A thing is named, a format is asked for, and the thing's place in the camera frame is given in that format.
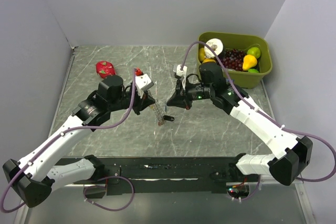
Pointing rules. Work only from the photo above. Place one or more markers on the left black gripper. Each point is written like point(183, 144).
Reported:
point(143, 102)

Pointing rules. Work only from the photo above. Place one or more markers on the red dragon fruit toy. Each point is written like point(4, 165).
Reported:
point(105, 69)

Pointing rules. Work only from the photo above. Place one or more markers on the aluminium frame rail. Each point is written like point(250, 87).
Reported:
point(21, 214)

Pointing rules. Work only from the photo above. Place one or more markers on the green lime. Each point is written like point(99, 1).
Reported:
point(254, 51)

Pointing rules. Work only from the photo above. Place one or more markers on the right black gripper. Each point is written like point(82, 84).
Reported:
point(180, 99)

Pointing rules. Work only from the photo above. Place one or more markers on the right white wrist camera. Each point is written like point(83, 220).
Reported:
point(180, 73)

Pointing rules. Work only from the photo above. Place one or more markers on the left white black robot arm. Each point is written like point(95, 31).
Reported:
point(35, 176)

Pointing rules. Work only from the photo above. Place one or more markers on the small green fruit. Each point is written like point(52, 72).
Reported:
point(252, 70)

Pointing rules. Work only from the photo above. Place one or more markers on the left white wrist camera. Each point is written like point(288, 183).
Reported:
point(143, 83)

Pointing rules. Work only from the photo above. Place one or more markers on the dark red grapes bunch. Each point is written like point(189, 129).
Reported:
point(232, 59)

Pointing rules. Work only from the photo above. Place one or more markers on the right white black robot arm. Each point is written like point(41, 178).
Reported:
point(290, 155)

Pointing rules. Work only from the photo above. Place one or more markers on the orange fruit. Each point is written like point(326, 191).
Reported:
point(209, 60)

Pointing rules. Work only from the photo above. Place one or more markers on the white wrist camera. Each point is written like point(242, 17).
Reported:
point(180, 73)
point(143, 83)

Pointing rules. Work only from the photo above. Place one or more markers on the black key fob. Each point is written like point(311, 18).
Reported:
point(168, 118)

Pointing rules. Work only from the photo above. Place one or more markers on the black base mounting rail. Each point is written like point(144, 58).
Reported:
point(170, 174)

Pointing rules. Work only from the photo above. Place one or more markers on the yellow pear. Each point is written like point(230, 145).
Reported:
point(249, 62)

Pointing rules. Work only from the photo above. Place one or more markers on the olive green plastic bin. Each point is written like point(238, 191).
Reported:
point(243, 43)

